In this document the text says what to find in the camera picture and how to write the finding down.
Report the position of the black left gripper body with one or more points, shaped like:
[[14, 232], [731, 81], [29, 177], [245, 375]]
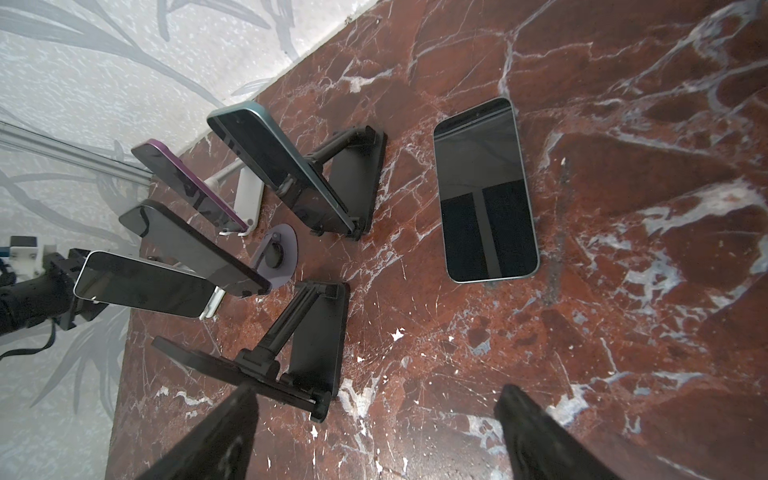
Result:
[[66, 271]]

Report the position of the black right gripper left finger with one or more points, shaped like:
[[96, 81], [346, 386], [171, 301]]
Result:
[[219, 447]]

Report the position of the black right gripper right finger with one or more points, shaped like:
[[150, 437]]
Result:
[[540, 448]]

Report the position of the black front smartphone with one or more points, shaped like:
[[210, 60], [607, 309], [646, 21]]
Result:
[[486, 214]]

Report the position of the black smartphone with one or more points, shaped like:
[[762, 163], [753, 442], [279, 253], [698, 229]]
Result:
[[486, 214], [154, 222]]

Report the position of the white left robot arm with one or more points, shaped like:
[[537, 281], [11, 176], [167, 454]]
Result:
[[29, 302]]

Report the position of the smartphone on white stand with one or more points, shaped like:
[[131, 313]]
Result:
[[141, 284]]

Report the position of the white rear phone stand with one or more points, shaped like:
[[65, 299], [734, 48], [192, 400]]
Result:
[[248, 195]]

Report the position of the grey round-base phone stand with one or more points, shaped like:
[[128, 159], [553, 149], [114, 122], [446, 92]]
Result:
[[276, 257]]

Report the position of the black folding phone stand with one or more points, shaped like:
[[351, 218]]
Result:
[[357, 156]]

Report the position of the black middle smartphone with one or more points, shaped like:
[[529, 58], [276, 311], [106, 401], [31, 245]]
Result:
[[154, 222]]

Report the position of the purple-edged smartphone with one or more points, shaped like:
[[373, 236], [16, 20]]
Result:
[[199, 194]]

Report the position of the green-edged smartphone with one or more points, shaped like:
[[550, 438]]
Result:
[[248, 130]]

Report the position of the aluminium frame enclosure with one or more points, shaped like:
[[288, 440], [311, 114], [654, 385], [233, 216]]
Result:
[[16, 137]]

